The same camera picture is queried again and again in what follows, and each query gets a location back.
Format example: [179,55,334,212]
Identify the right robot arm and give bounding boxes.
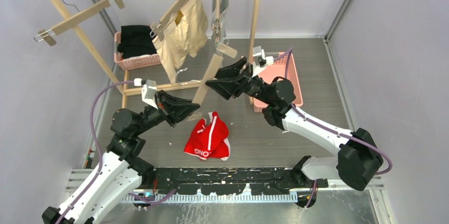
[205,58,384,191]

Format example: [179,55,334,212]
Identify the red white underwear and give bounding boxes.
[184,111,231,161]

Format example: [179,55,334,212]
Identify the pink basket with black clothes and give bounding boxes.
[113,32,161,70]

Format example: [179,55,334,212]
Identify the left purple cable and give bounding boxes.
[54,80,138,224]

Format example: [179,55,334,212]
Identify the pink plastic basket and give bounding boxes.
[252,50,303,107]

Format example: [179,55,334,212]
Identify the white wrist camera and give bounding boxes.
[133,78,158,109]
[252,46,274,77]

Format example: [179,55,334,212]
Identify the beige underwear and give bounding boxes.
[152,0,208,84]

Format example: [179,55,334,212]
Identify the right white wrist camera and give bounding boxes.
[252,46,274,77]

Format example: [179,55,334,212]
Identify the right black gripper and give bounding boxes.
[205,57,273,106]

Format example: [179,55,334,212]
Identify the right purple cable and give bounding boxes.
[273,46,393,176]

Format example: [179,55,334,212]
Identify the empty wooden clip hanger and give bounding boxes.
[33,0,125,46]

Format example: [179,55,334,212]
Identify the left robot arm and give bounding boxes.
[42,91,200,223]

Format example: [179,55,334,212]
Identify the wooden clip hanger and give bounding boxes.
[212,0,222,42]
[33,0,125,46]
[150,0,196,39]
[176,42,238,104]

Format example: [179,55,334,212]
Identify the black folded clothes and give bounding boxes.
[118,25,157,59]

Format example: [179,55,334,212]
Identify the wooden clothes rack frame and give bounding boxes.
[50,0,260,108]

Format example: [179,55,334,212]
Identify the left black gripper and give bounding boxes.
[132,89,199,136]

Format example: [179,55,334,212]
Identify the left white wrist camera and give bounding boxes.
[133,78,158,109]

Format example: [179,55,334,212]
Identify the grey striped underwear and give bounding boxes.
[211,0,229,46]

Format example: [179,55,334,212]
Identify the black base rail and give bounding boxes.
[138,167,313,195]

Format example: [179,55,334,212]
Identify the purple cable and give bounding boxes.
[273,46,393,176]
[54,80,138,224]

